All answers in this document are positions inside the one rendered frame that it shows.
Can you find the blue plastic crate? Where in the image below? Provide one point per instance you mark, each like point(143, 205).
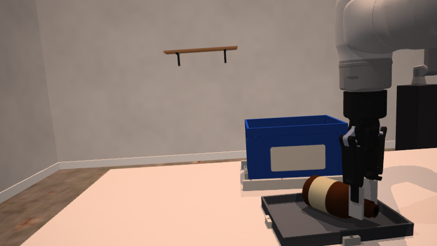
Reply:
point(291, 147)

